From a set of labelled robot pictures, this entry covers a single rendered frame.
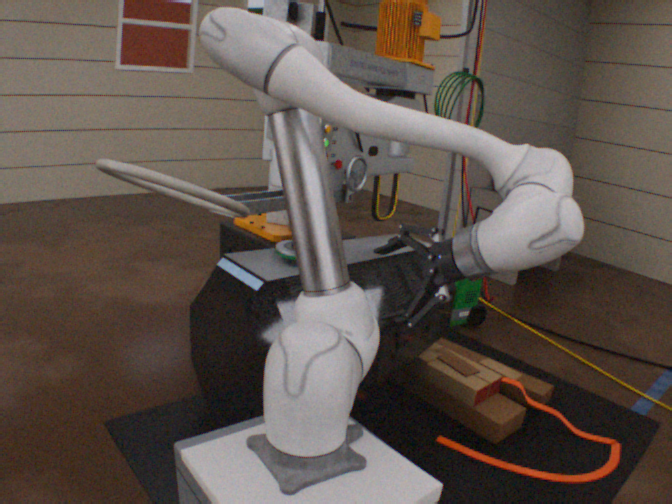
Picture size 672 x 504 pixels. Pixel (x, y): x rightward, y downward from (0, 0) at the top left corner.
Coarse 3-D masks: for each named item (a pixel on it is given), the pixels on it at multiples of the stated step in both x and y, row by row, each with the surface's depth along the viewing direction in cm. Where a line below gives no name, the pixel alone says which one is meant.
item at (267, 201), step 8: (256, 192) 182; (264, 192) 185; (272, 192) 188; (280, 192) 192; (336, 192) 205; (344, 192) 210; (240, 200) 175; (248, 200) 179; (256, 200) 166; (264, 200) 169; (272, 200) 173; (280, 200) 176; (336, 200) 206; (344, 200) 211; (352, 200) 210; (248, 208) 164; (256, 208) 167; (264, 208) 170; (272, 208) 174; (280, 208) 178; (232, 216) 159
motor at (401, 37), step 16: (384, 0) 224; (400, 0) 216; (416, 0) 216; (384, 16) 220; (400, 16) 218; (416, 16) 214; (432, 16) 216; (384, 32) 223; (400, 32) 218; (416, 32) 221; (432, 32) 220; (384, 48) 223; (400, 48) 222; (416, 48) 223; (416, 64) 223; (432, 64) 236
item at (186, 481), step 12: (252, 420) 107; (264, 420) 107; (216, 432) 101; (228, 432) 101; (180, 444) 95; (192, 444) 96; (180, 456) 93; (180, 468) 94; (180, 480) 96; (192, 480) 89; (180, 492) 98; (192, 492) 91; (204, 492) 84
